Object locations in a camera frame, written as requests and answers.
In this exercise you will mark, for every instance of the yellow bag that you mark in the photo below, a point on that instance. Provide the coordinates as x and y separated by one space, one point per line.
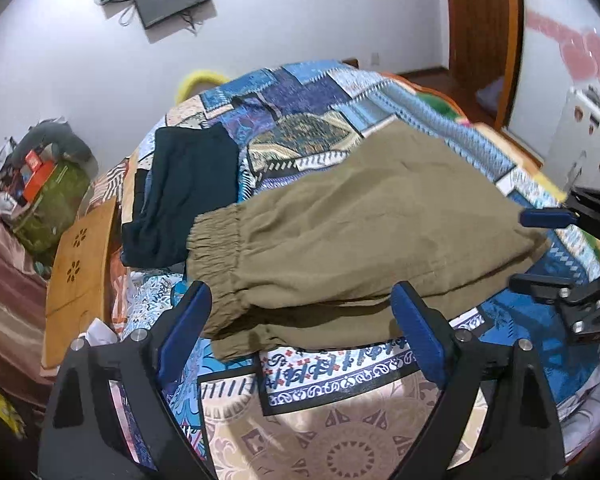
7 412

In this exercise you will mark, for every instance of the small red box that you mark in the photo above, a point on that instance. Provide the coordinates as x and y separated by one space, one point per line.
32 161

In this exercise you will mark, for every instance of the green storage bag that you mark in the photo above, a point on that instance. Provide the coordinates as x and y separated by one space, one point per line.
55 210

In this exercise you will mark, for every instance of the patchwork printed blanket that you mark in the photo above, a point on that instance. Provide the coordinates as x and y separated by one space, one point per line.
330 410

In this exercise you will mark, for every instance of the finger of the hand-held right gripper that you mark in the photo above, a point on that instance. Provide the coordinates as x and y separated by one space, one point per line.
547 218
535 285

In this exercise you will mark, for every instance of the olive green pants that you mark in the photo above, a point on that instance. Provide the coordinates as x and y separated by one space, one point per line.
355 220

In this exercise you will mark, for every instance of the small white fan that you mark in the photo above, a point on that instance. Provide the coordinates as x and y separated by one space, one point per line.
7 204

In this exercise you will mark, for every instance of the pink wall decal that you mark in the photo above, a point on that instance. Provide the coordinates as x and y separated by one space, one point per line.
570 35

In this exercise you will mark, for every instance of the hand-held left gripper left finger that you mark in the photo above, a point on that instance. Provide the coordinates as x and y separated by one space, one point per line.
186 324

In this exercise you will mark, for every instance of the bamboo lap desk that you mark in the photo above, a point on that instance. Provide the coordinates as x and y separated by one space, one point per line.
80 280

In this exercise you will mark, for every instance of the striped pink curtain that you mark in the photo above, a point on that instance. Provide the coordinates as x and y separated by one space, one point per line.
5 300

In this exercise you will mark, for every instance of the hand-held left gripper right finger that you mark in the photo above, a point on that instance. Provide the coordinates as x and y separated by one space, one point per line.
416 331

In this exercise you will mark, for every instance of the white crumpled cloth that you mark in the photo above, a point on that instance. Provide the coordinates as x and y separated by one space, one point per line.
101 331

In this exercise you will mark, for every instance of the wooden bed frame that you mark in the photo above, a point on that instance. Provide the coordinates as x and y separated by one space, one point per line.
351 62

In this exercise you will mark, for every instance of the wooden door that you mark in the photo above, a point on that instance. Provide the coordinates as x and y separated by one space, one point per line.
480 20

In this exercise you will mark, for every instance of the dark navy pants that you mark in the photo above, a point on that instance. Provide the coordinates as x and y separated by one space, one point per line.
180 200

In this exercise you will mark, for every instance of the yellow foam tube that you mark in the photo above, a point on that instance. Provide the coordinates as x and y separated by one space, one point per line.
187 82

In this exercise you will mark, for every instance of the grey long pillow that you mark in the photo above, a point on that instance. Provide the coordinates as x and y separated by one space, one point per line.
65 140

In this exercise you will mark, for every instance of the lilac cloth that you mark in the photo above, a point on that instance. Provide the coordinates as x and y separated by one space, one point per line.
490 92

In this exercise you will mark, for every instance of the orange flat box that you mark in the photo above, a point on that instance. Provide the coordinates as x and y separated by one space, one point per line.
37 187

